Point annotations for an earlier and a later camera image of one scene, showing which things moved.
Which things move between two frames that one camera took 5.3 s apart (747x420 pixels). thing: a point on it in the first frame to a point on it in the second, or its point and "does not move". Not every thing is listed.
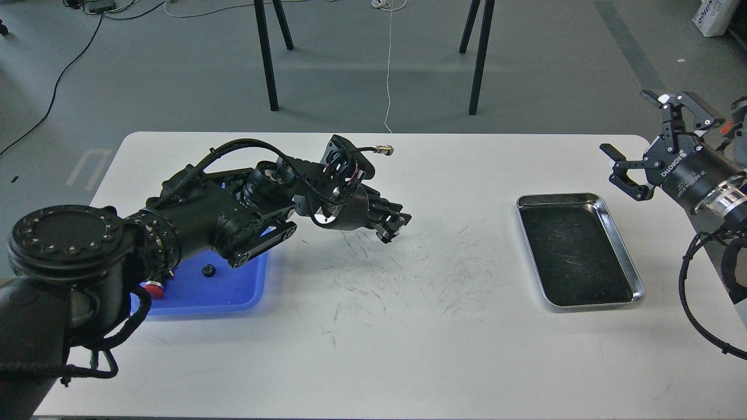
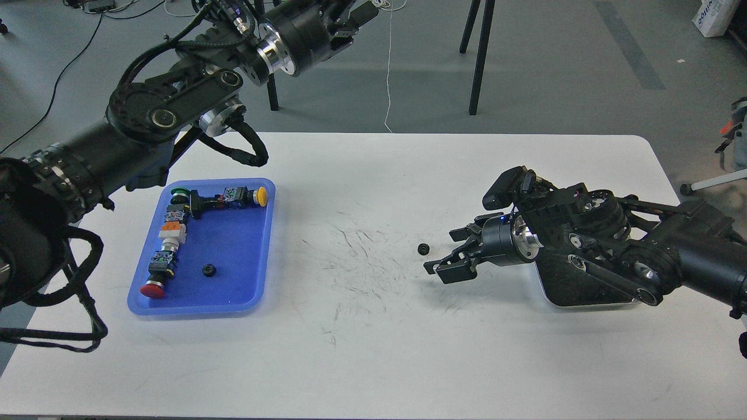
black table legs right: (481, 48) does not move
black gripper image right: (688, 168) to (506, 240)
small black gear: (208, 270) does not move
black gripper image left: (354, 209) to (299, 35)
